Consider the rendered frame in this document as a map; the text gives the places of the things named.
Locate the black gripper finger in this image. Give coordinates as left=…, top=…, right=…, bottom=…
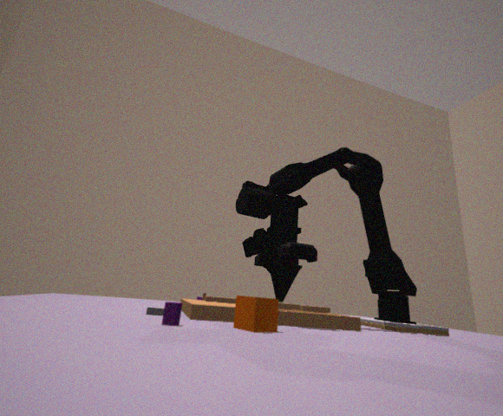
left=263, top=264, right=277, bottom=299
left=269, top=262, right=302, bottom=302

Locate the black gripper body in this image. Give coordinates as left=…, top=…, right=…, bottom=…
left=254, top=220, right=317, bottom=266

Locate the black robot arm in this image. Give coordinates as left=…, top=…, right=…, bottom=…
left=236, top=147, right=417, bottom=324

